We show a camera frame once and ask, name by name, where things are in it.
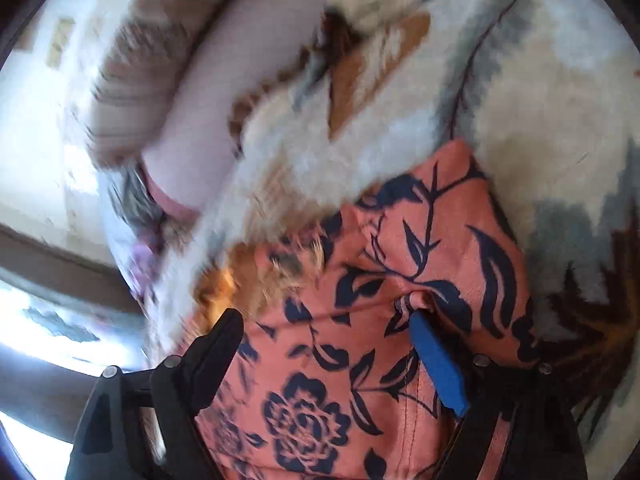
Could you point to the pink pillow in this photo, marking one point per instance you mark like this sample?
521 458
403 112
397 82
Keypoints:
225 85

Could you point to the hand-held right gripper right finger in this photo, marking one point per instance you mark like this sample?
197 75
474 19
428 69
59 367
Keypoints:
440 360

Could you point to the orange floral garment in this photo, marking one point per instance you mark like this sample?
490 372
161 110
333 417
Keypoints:
350 360

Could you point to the grey purple floral cloth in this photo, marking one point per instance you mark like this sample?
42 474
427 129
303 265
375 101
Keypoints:
132 210

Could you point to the printed fleece blanket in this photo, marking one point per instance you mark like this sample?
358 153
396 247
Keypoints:
525 110

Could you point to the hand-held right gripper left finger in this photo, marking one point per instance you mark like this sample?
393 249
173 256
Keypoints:
222 345

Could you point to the brown wooden frame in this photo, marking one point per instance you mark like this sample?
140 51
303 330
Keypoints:
60 270

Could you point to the brown striped pillow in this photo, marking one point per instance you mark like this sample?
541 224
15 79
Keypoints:
150 60

